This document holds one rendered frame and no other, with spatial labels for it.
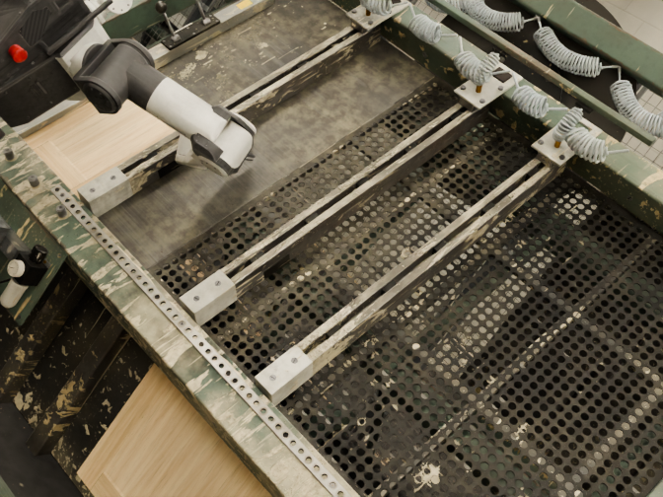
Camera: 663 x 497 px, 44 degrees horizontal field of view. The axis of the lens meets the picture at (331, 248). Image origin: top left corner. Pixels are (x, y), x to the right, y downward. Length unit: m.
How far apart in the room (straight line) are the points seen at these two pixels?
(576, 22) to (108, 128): 1.52
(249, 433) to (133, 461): 0.58
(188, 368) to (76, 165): 0.76
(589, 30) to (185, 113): 1.50
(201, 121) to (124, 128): 0.69
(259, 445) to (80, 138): 1.10
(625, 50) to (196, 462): 1.80
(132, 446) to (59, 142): 0.88
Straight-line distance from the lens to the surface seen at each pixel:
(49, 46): 1.94
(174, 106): 1.84
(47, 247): 2.26
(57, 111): 2.56
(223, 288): 2.03
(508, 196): 2.24
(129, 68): 1.87
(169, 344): 1.99
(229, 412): 1.90
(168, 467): 2.31
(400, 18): 2.67
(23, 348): 2.61
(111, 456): 2.42
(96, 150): 2.45
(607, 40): 2.84
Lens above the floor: 1.64
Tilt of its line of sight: 12 degrees down
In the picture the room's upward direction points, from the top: 36 degrees clockwise
